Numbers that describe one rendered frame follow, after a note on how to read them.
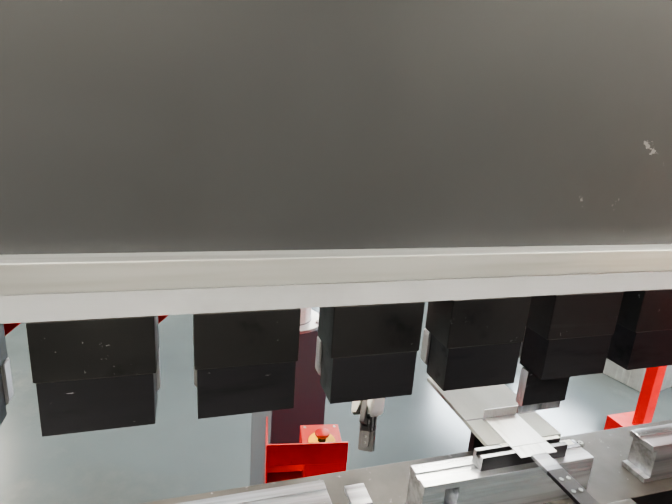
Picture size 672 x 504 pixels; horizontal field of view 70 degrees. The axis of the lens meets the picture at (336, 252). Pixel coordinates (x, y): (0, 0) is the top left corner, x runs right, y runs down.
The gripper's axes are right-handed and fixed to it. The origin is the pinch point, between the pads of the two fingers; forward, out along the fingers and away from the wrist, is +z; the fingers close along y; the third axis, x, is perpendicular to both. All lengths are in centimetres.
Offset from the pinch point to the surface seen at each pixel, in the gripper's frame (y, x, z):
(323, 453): -13.4, -14.4, 6.5
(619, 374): -278, 97, -28
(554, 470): 0.7, 36.6, -0.3
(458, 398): -13.9, 17.2, -10.4
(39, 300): 63, -26, -19
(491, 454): 0.9, 25.4, -1.3
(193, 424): -123, -128, 24
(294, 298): 43.3, -0.6, -23.7
